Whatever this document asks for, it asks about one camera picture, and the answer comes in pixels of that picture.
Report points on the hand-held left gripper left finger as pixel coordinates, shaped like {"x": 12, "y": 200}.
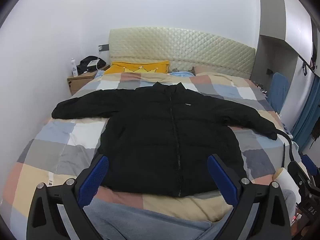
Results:
{"x": 93, "y": 180}

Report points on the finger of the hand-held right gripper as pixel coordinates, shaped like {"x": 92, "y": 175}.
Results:
{"x": 308, "y": 162}

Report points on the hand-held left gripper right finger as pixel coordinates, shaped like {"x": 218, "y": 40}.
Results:
{"x": 222, "y": 180}

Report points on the black puffer jacket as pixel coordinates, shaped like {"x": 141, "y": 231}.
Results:
{"x": 150, "y": 135}

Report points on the person's right forearm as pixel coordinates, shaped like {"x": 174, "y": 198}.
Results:
{"x": 285, "y": 180}

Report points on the person's legs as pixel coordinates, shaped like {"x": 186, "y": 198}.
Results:
{"x": 125, "y": 220}

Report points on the blue curtain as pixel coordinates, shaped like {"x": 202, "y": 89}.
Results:
{"x": 306, "y": 110}

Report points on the checkered bed blanket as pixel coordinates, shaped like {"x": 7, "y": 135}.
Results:
{"x": 62, "y": 135}

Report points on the blue towel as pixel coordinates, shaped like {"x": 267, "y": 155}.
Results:
{"x": 278, "y": 92}

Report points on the black wardrobe hook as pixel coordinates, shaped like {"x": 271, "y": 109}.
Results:
{"x": 304, "y": 69}

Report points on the wooden nightstand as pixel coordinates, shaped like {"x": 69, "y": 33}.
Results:
{"x": 77, "y": 82}

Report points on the beige pink pillow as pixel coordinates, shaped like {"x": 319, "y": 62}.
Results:
{"x": 215, "y": 71}

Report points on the white bottle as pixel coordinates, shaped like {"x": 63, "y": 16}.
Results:
{"x": 74, "y": 68}

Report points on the light blue pillow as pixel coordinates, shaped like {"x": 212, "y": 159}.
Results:
{"x": 181, "y": 74}

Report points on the black bag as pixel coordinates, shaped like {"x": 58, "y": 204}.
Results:
{"x": 83, "y": 63}

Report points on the white tablet device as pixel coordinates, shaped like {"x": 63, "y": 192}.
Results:
{"x": 94, "y": 62}

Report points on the yellow crown pillow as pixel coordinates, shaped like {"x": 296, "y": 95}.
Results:
{"x": 140, "y": 67}

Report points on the cream quilted headboard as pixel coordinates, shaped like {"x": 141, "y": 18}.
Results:
{"x": 175, "y": 47}

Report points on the grey white wardrobe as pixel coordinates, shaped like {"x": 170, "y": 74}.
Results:
{"x": 272, "y": 10}

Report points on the black wall adapter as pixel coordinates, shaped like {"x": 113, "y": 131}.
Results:
{"x": 269, "y": 71}

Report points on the grey wall socket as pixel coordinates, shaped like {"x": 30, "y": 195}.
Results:
{"x": 103, "y": 47}

